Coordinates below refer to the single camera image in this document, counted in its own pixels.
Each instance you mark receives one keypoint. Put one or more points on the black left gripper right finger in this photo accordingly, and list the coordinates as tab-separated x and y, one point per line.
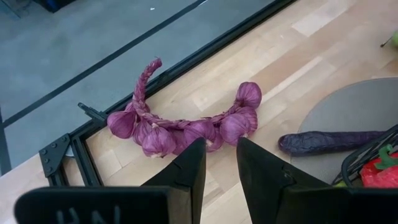
280	199

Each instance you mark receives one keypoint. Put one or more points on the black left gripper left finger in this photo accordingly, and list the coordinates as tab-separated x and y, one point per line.
109	205

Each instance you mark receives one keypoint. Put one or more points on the purple eggplant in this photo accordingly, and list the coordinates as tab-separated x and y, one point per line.
326	141

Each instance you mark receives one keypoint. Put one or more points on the purple garlic braid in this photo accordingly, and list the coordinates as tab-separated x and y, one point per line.
233	127

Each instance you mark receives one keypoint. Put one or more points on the red bell pepper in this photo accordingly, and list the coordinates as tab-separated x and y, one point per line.
377	177

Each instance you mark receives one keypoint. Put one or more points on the green pear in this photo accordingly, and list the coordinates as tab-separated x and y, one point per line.
395	39

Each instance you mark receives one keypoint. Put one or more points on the grey round placemat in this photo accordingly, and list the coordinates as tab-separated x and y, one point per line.
348	109

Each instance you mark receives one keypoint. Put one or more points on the black aluminium table frame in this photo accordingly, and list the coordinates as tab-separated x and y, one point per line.
186	67

